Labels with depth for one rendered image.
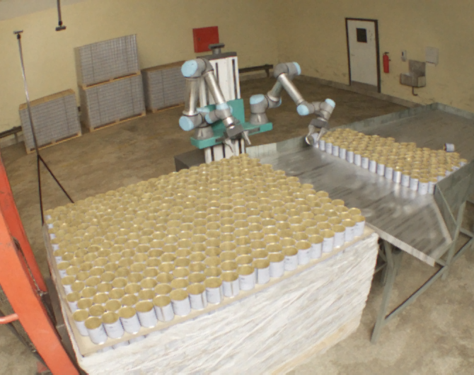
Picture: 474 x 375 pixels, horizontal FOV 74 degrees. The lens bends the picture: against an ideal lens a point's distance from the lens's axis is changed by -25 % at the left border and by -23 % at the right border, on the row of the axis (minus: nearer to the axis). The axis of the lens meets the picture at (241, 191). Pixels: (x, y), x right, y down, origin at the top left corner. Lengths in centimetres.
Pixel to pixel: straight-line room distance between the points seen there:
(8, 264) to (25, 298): 18
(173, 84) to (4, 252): 805
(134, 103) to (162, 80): 84
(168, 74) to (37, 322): 796
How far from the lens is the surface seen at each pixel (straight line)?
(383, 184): 238
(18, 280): 155
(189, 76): 269
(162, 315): 136
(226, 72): 320
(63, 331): 181
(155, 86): 903
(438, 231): 197
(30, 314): 165
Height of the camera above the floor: 207
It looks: 26 degrees down
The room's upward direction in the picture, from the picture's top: 5 degrees counter-clockwise
